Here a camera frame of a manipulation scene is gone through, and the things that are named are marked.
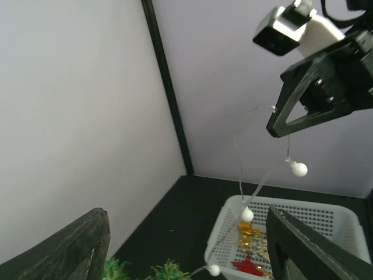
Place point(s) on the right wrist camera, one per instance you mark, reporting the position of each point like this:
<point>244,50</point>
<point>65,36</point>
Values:
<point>296,26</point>

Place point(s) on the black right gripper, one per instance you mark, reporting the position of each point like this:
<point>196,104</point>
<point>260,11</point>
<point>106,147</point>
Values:
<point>325,85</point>

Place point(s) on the gold gift box ornament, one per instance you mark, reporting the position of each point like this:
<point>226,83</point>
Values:
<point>246,229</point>

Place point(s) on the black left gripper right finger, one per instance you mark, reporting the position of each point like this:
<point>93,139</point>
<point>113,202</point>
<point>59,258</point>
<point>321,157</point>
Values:
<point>296,251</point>

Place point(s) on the small green christmas tree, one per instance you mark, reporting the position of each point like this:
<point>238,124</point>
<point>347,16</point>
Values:
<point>117,269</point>

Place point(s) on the black corner frame post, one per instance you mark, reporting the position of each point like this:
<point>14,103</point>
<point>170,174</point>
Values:
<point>155,35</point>

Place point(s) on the red glitter star ornament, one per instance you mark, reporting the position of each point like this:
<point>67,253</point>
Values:
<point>249,267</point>

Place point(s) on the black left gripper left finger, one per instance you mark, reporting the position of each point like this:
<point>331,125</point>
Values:
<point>77,251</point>

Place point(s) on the white perforated plastic basket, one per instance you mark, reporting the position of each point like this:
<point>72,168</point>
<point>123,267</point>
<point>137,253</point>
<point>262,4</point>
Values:
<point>338,224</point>

